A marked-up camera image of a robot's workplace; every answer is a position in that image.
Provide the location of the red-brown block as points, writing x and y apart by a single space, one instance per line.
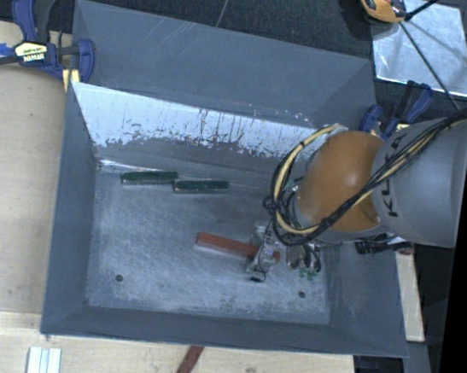
225 245
183 372

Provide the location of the dark green flat block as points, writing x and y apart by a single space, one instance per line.
201 186
149 178

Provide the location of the grey metal bin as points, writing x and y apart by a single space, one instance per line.
185 286

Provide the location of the black cylinder on white bracket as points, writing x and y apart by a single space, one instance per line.
380 247

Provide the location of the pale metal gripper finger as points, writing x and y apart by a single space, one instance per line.
263 261
260 234

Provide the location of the pale wood board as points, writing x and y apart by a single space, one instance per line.
12 193

